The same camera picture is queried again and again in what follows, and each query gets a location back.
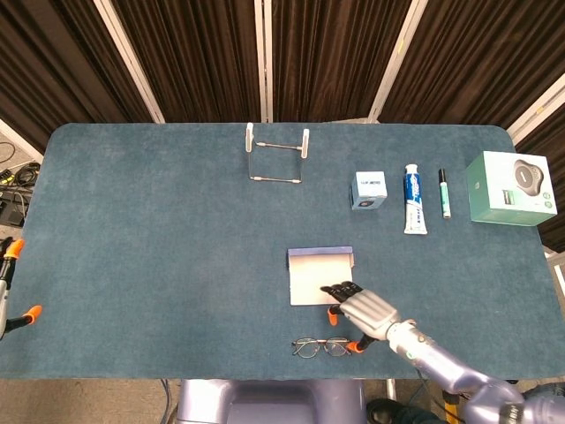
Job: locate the green marker pen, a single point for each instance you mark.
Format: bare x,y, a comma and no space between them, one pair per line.
444,194

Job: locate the black floor box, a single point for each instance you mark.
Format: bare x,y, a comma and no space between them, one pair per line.
11,209

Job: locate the blue white toothpaste tube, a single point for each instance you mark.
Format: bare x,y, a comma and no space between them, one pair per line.
414,194

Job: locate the orange tipped black clamp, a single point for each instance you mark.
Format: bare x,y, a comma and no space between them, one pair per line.
33,312
17,248

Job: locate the white partition post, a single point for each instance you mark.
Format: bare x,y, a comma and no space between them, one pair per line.
263,62
536,108
393,66
128,62

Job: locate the thin wire eyeglasses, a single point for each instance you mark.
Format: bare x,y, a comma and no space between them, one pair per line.
325,341

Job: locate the black shoe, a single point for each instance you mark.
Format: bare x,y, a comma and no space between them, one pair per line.
388,411

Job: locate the small blue speaker box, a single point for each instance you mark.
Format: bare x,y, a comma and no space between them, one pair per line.
370,190

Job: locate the purple robot torso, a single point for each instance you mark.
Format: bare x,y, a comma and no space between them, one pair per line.
265,402

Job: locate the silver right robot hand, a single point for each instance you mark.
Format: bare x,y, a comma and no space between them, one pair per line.
371,311

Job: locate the green white product box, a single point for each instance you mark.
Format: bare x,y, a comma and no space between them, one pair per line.
503,194

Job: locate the blue table cloth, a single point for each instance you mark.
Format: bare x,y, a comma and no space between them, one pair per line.
154,243

